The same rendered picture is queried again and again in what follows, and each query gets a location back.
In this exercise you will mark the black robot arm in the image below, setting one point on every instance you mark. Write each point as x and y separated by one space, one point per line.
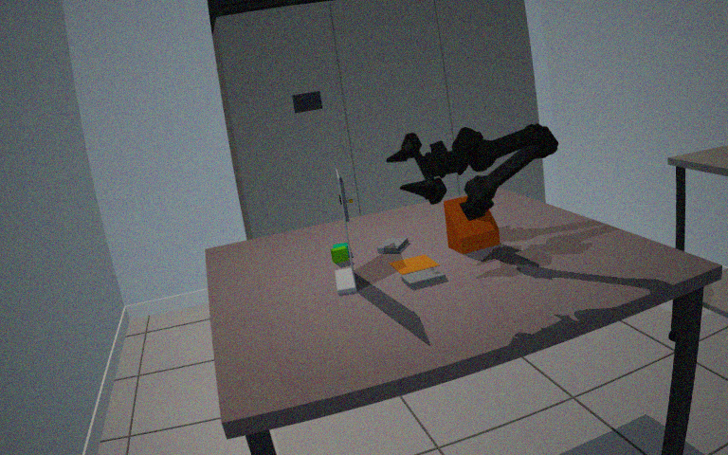
469 147

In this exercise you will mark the green cube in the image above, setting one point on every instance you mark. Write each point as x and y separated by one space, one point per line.
339 254

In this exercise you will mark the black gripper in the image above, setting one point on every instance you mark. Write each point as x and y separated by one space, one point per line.
431 189

